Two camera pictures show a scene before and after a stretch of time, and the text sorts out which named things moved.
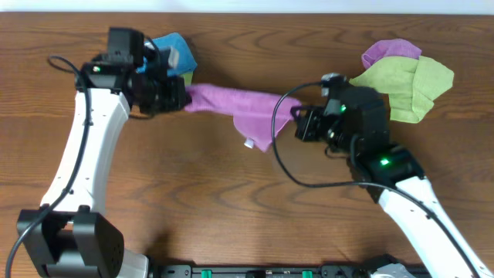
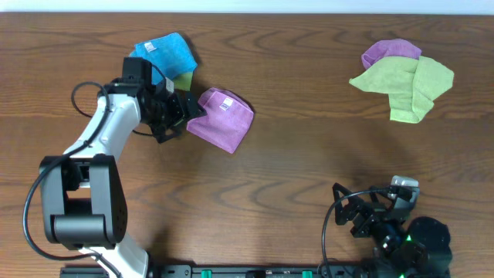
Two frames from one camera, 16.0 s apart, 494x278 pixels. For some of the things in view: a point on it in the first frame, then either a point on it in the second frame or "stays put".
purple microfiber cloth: x=252 y=111 → x=228 y=120
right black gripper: x=306 y=128 → x=371 y=214
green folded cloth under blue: x=187 y=77 stays put
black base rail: x=279 y=270 stays put
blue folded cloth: x=181 y=59 stays put
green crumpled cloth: x=412 y=84 stays put
